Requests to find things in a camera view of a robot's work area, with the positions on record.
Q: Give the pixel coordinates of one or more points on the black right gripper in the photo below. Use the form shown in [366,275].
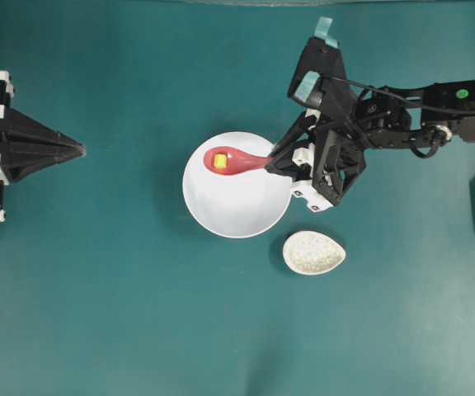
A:
[322,151]

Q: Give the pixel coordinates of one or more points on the yellow hexagonal prism block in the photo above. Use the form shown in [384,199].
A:
[220,161]

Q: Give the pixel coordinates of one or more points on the pink plastic spoon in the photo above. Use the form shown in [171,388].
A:
[238,161]

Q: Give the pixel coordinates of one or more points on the white round bowl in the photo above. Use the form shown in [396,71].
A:
[238,206]

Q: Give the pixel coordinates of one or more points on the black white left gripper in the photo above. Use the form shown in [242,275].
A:
[15,166]

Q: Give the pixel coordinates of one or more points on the black wrist camera with teal tape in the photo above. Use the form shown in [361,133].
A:
[319,64]

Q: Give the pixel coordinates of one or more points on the white speckled egg-shaped dish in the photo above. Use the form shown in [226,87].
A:
[311,253]

